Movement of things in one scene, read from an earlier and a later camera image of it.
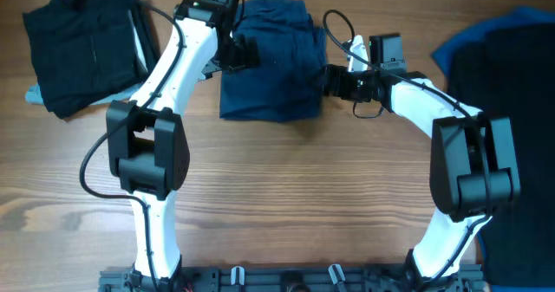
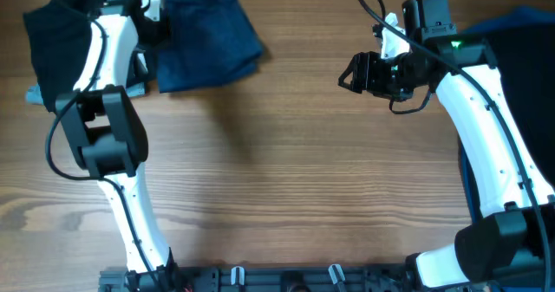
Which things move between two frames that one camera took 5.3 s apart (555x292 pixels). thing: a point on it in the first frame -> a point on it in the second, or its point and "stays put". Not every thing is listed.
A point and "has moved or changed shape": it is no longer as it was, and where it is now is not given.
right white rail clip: (333, 275) stays put
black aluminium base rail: (292, 279) stays put
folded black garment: (87, 42) stays put
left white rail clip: (233, 275) stays put
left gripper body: (244, 54) -> (141, 49)
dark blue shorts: (287, 84) has moved or changed shape
